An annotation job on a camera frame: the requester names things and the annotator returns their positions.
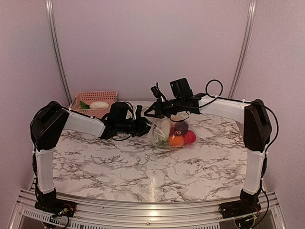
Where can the pink plastic basket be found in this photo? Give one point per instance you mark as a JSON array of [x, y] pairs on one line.
[[88, 97]]

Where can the aluminium front rail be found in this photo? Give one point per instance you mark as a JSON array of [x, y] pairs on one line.
[[109, 214]]

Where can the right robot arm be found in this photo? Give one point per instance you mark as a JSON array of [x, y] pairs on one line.
[[252, 115]]

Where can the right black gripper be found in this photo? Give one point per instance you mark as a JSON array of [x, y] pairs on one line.
[[158, 110]]

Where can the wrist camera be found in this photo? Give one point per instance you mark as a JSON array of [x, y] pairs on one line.
[[158, 93], [138, 111]]

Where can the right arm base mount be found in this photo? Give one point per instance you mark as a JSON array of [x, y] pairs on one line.
[[238, 208]]

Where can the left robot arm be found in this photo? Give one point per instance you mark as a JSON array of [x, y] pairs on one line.
[[51, 120]]

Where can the left aluminium frame post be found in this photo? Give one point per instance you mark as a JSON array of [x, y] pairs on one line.
[[57, 52]]

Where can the white fake daikon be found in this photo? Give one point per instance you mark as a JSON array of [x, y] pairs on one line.
[[99, 105]]

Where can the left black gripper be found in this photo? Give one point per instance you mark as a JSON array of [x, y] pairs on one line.
[[142, 127]]

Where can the red fake apple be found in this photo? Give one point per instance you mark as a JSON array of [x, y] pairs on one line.
[[189, 137]]

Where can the aluminium frame post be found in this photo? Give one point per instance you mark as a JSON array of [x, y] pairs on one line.
[[244, 48], [57, 52]]

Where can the brown fake chocolate pastry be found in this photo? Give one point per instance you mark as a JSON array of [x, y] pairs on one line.
[[180, 128]]

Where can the right aluminium frame post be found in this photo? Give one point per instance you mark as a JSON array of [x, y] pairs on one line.
[[244, 48]]

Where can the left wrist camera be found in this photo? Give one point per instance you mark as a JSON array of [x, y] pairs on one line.
[[138, 111]]

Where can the clear zip top bag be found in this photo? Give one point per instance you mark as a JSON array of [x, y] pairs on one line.
[[154, 132]]

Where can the green fake vegetable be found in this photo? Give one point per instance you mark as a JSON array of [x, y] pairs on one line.
[[84, 106]]

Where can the orange fake fruit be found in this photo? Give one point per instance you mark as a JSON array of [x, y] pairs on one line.
[[176, 141]]

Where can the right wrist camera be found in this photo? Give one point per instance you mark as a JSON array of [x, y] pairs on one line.
[[158, 93]]

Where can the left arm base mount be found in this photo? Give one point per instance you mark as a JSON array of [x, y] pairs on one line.
[[55, 207]]

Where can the yellow fake lemon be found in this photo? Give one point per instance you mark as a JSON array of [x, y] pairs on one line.
[[179, 117]]

